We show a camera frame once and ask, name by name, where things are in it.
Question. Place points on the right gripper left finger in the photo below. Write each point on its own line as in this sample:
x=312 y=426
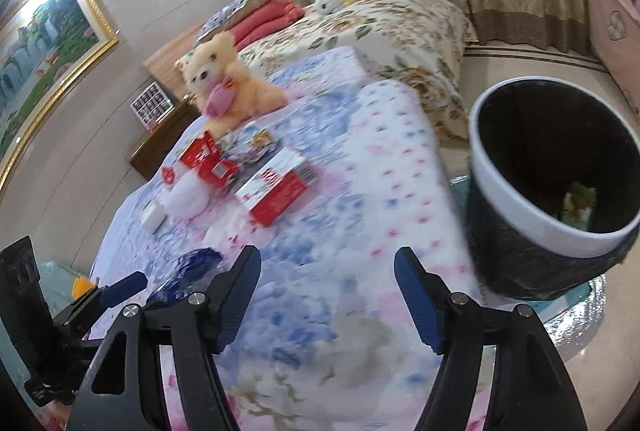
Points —
x=123 y=387

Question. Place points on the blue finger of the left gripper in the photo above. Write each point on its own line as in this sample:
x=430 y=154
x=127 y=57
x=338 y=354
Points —
x=122 y=290

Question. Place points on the teal floral fabric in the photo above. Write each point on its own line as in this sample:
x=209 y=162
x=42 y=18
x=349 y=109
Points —
x=56 y=281

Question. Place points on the orange toy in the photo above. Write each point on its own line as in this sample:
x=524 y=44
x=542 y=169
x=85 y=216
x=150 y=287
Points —
x=81 y=286

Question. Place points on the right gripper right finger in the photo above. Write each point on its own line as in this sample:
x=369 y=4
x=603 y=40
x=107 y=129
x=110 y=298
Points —
x=530 y=387

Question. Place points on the pink heart fabric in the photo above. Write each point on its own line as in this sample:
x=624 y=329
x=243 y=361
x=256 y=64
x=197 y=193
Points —
x=614 y=36

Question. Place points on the wooden nightstand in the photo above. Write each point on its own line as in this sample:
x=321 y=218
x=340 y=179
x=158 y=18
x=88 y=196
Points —
x=148 y=154

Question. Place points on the photo collage frame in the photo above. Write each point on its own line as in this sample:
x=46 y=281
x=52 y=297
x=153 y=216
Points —
x=151 y=106

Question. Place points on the gold framed landscape painting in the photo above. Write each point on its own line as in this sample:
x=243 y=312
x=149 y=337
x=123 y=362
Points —
x=47 y=46

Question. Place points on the floral pastel quilt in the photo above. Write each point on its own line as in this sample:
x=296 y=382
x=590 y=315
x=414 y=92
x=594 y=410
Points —
x=327 y=342

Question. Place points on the cream floral blanket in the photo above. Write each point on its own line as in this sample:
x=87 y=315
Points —
x=417 y=42

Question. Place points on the wooden headboard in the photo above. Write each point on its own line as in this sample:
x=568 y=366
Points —
x=161 y=64

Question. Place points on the red white carton box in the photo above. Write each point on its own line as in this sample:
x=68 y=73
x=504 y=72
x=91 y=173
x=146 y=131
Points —
x=275 y=186

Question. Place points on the white tissue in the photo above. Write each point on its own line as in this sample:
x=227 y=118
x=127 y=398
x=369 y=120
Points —
x=188 y=198

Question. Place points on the folded red blanket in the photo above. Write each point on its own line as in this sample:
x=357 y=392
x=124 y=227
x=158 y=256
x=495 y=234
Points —
x=272 y=17

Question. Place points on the blue patterned pillow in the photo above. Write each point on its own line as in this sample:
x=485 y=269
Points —
x=227 y=17

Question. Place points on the dark blue wrapper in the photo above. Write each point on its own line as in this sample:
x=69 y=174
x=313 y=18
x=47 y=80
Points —
x=192 y=272

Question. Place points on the black white trash bin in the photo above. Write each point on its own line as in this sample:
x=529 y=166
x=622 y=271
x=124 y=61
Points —
x=554 y=187

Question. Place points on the colourful snack wrapper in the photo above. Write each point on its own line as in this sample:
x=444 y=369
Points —
x=248 y=144

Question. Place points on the small white box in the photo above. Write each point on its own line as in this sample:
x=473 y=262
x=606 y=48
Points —
x=152 y=217

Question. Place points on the beige teddy bear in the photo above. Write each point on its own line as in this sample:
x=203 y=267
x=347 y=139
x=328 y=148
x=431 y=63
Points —
x=226 y=92

